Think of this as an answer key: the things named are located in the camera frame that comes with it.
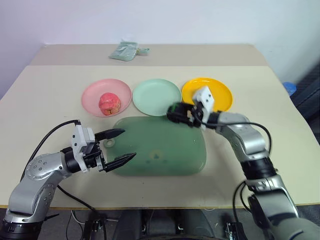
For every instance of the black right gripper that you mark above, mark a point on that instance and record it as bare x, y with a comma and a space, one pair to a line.
196, 116

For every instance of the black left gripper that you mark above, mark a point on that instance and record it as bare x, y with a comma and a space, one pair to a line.
93, 156

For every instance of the small green toy item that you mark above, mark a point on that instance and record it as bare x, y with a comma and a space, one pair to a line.
174, 108

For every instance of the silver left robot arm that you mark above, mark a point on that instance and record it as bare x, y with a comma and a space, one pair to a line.
37, 175

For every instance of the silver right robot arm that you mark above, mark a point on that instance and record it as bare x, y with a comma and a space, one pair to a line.
250, 142

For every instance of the light green plate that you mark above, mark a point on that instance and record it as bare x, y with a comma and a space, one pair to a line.
155, 95

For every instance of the yellow plate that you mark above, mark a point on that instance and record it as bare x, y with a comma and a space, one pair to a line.
222, 92

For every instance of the pink plate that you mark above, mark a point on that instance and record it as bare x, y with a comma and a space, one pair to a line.
110, 86

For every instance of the green cutting board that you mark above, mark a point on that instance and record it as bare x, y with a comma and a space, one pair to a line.
162, 145

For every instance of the red pink toy food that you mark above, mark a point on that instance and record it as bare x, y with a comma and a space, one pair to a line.
109, 102

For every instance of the dark rounded shape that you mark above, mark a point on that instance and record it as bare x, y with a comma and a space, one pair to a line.
193, 223
131, 225

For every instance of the light green fabric pouch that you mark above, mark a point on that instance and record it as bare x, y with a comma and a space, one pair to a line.
123, 51

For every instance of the blue round object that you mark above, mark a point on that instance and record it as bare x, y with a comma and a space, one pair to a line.
290, 88

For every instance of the black chair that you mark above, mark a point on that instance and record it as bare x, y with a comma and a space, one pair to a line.
308, 92

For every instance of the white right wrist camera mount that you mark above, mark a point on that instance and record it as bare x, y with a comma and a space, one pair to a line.
206, 97

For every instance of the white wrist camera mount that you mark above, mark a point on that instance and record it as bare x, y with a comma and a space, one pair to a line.
81, 136
206, 97

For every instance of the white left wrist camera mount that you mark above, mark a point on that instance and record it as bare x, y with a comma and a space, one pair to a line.
81, 136

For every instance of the black metal bracket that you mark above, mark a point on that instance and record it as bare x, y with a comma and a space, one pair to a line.
96, 228
233, 230

